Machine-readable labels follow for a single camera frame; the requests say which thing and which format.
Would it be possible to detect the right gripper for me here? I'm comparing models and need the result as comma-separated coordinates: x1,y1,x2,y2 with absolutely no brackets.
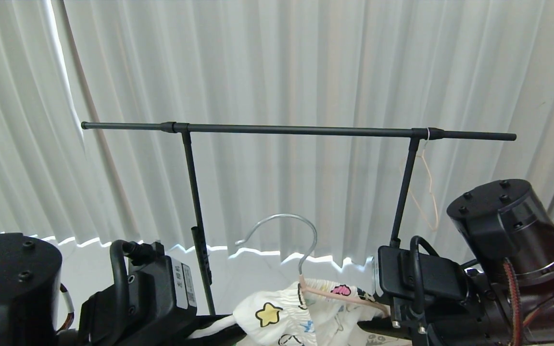
412,288,516,346

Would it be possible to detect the pink clothes hanger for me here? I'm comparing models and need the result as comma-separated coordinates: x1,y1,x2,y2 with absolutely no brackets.
400,142,439,232
235,214,392,319

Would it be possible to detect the cream printed garment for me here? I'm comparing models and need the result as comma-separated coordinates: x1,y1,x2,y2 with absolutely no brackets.
188,278,390,346

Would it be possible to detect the black clothes rack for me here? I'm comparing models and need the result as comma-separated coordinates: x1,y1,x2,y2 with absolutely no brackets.
81,121,517,316

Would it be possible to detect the white curtain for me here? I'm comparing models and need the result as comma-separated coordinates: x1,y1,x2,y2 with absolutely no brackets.
0,0,554,270

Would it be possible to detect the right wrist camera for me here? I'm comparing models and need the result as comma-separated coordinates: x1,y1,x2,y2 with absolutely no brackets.
376,245,471,337

